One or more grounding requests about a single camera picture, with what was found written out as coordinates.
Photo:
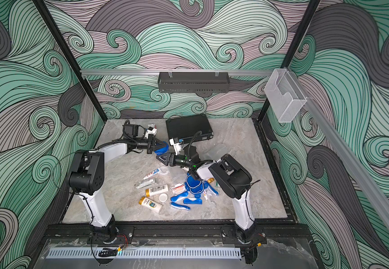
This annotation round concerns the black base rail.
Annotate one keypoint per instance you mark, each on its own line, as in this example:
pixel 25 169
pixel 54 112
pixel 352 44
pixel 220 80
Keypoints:
pixel 131 232

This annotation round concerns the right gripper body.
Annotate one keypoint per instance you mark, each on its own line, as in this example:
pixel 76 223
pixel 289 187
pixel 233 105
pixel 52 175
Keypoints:
pixel 181 161

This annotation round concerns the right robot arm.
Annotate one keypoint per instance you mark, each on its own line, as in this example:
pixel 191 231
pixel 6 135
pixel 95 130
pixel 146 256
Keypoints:
pixel 234 180

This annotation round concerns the black wall shelf tray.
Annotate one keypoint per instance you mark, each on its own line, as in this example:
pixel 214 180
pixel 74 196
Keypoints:
pixel 193 82

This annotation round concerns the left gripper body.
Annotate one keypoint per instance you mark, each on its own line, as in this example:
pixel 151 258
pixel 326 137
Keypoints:
pixel 148 145

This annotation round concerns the blue-lid container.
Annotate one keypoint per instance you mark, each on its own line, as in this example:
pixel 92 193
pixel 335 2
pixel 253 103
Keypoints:
pixel 161 148
pixel 216 152
pixel 164 171

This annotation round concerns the yellow-cap bottle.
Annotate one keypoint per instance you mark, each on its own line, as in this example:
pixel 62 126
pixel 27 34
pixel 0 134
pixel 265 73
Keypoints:
pixel 150 204
pixel 156 190

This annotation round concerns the red white small packet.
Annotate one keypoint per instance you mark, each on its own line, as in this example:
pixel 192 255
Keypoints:
pixel 178 189

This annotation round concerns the white slotted cable duct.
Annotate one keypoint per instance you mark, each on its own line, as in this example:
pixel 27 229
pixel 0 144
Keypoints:
pixel 148 252

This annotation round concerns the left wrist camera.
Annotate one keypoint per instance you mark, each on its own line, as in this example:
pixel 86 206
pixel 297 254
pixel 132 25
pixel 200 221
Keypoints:
pixel 135 131

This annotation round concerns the black hard case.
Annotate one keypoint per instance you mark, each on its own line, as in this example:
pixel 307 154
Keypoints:
pixel 184 128

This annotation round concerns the clear acrylic wall holder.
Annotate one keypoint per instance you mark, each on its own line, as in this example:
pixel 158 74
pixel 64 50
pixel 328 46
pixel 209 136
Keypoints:
pixel 284 92

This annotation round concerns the round white soap disc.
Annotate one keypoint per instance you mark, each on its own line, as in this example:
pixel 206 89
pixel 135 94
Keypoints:
pixel 163 197

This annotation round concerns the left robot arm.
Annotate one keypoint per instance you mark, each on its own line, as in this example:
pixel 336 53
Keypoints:
pixel 86 177

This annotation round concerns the toothpaste and brush packet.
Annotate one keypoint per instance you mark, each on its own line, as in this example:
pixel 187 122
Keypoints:
pixel 209 192

